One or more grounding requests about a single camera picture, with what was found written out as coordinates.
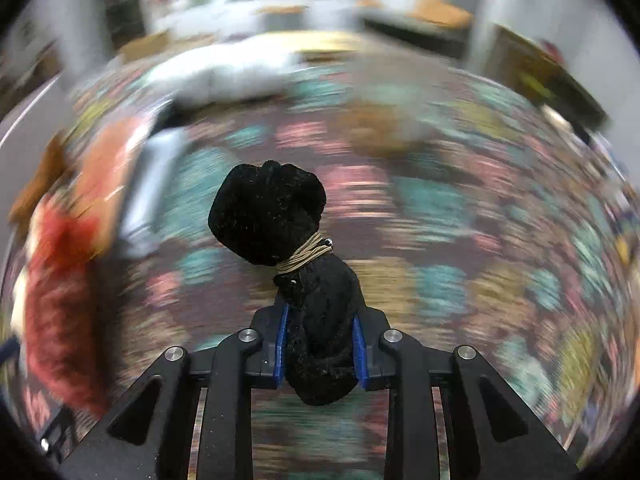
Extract long yellow box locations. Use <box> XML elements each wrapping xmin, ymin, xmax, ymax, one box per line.
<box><xmin>280</xmin><ymin>31</ymin><xmax>363</xmax><ymax>57</ymax></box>

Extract dark glass display cabinet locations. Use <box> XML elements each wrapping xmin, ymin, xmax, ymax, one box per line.
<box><xmin>100</xmin><ymin>0</ymin><xmax>149</xmax><ymax>50</ymax></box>

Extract white crumpled cloth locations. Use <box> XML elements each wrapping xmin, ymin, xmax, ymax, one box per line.
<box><xmin>144</xmin><ymin>42</ymin><xmax>307</xmax><ymax>107</ymax></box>

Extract brown soft toy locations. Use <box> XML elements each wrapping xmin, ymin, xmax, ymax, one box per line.
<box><xmin>9</xmin><ymin>132</ymin><xmax>73</xmax><ymax>241</ymax></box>

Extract red mesh drawstring bag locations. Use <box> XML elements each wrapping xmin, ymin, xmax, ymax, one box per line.
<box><xmin>21</xmin><ymin>194</ymin><xmax>113</xmax><ymax>417</ymax></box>

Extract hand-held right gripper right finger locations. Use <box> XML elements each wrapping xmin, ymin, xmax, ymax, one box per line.
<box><xmin>352</xmin><ymin>305</ymin><xmax>581</xmax><ymax>480</ymax></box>

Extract black velvet drawstring pouch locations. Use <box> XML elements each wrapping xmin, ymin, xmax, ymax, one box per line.
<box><xmin>207</xmin><ymin>160</ymin><xmax>367</xmax><ymax>407</ymax></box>

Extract cardboard box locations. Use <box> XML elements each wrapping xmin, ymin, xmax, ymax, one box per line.
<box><xmin>119</xmin><ymin>30</ymin><xmax>174</xmax><ymax>62</ymax></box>

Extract grey white soft pouch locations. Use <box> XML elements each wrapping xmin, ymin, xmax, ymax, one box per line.
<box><xmin>119</xmin><ymin>127</ymin><xmax>190</xmax><ymax>260</ymax></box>

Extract wooden chair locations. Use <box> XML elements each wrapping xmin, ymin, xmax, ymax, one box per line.
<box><xmin>491</xmin><ymin>24</ymin><xmax>610</xmax><ymax>128</ymax></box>

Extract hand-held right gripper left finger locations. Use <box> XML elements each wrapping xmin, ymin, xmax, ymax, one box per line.
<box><xmin>59</xmin><ymin>304</ymin><xmax>292</xmax><ymax>480</ymax></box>

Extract white television cabinet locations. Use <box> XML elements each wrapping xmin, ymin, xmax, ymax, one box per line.
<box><xmin>154</xmin><ymin>0</ymin><xmax>313</xmax><ymax>38</ymax></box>

